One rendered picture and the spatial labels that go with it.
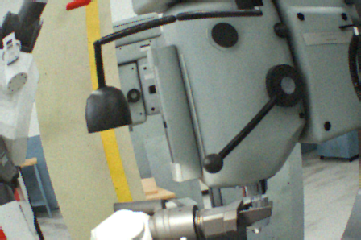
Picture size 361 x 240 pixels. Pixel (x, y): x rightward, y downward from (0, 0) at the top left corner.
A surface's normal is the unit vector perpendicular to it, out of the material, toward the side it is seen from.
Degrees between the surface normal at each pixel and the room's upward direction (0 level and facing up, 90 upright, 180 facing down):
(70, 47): 90
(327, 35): 90
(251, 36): 90
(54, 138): 90
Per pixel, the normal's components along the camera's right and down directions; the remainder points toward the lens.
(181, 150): 0.22, 0.00
